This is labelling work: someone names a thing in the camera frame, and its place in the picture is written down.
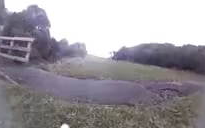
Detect grassy slope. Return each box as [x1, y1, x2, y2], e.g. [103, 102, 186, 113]
[49, 54, 205, 84]

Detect grey asphalt path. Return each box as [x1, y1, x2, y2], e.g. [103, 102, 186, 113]
[0, 64, 164, 106]

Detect robot's own part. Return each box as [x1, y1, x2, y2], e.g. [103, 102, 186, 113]
[60, 123, 71, 128]

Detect dark trees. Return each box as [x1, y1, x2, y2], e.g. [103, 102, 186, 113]
[0, 0, 88, 63]

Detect white wooden fence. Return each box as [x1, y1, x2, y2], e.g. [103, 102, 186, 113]
[0, 25, 36, 64]

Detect dark hedge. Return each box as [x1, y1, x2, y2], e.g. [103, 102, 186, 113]
[110, 42, 205, 76]

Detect green grass verge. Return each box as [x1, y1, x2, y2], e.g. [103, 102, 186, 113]
[0, 79, 205, 128]

